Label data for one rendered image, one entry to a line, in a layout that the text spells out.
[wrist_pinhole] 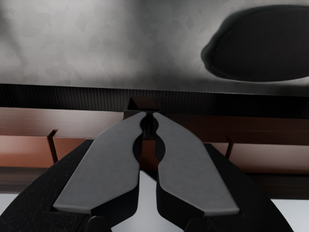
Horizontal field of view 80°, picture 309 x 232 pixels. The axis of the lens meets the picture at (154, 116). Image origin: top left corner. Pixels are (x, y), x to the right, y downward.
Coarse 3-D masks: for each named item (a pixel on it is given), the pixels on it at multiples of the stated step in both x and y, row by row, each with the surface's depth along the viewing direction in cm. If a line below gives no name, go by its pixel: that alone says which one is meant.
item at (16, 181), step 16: (0, 176) 19; (16, 176) 19; (32, 176) 19; (256, 176) 21; (272, 176) 21; (288, 176) 21; (304, 176) 21; (16, 192) 17; (272, 192) 19; (288, 192) 19; (304, 192) 19
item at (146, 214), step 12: (144, 204) 18; (156, 204) 18; (132, 216) 19; (144, 216) 19; (156, 216) 19; (120, 228) 20; (132, 228) 20; (144, 228) 20; (156, 228) 20; (168, 228) 20
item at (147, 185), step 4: (140, 172) 16; (144, 172) 16; (140, 176) 16; (144, 176) 16; (148, 176) 16; (140, 180) 17; (144, 180) 17; (148, 180) 17; (152, 180) 17; (140, 184) 17; (144, 184) 17; (148, 184) 17; (152, 184) 17; (140, 188) 17; (144, 188) 17; (148, 188) 17; (152, 188) 17; (140, 192) 17; (144, 192) 17; (148, 192) 17; (152, 192) 17
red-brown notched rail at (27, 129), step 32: (0, 128) 19; (32, 128) 19; (64, 128) 20; (96, 128) 20; (192, 128) 21; (224, 128) 21; (256, 128) 22; (288, 128) 22; (0, 160) 19; (32, 160) 19; (256, 160) 20; (288, 160) 20
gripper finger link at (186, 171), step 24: (168, 120) 12; (168, 144) 9; (192, 144) 10; (168, 168) 8; (192, 168) 8; (216, 168) 8; (168, 192) 7; (192, 192) 7; (216, 192) 7; (168, 216) 7; (192, 216) 7
